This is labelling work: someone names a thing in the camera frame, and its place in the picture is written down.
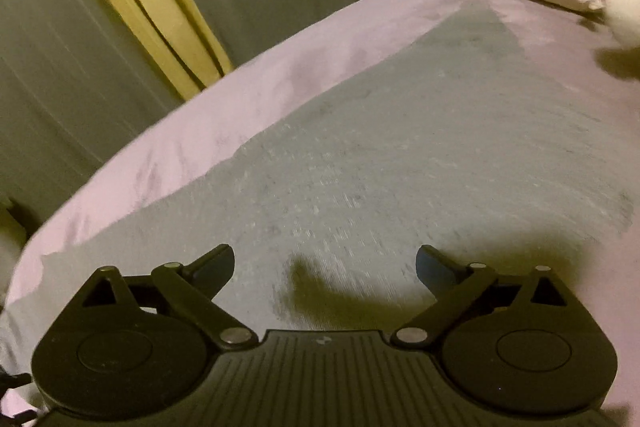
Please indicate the white plush toy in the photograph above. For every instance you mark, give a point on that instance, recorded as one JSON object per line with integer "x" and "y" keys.
{"x": 624, "y": 7}

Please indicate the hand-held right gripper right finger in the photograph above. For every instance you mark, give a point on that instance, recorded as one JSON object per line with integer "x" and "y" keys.
{"x": 429, "y": 263}

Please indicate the grey pants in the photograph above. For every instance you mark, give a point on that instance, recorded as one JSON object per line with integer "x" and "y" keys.
{"x": 400, "y": 147}

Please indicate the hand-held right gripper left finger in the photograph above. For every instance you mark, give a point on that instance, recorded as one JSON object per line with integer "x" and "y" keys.
{"x": 221, "y": 259}

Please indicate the pink blanket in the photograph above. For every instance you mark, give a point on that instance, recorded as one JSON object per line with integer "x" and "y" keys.
{"x": 280, "y": 77}

